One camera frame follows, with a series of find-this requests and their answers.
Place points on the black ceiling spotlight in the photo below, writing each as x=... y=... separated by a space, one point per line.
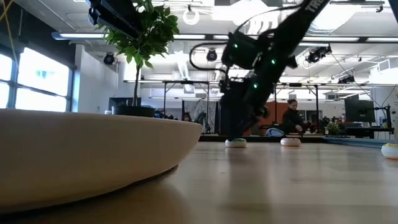
x=109 y=58
x=211 y=55

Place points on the person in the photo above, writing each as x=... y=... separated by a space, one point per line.
x=186 y=117
x=292 y=118

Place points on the blue round object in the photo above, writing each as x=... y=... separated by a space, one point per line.
x=275 y=132

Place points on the small pink donut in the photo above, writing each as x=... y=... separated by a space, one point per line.
x=290 y=142

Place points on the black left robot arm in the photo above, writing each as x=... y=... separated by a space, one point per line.
x=115 y=15

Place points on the black aluminium table frame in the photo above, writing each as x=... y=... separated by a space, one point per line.
x=267 y=138

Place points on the black computer monitor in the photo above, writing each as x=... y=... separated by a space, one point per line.
x=359 y=111

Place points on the small green background plant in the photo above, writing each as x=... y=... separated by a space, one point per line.
x=332 y=127

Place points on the green plant in black pot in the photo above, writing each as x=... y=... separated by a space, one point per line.
x=140 y=40

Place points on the small yellow donut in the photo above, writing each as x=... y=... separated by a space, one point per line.
x=390 y=151

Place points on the small green donut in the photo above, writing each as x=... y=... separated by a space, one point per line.
x=235 y=143

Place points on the beige round plate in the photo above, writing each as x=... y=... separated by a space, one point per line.
x=93 y=155

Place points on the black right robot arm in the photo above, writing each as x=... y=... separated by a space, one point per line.
x=289 y=31

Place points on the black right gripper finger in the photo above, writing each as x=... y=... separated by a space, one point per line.
x=244 y=130
x=233 y=130

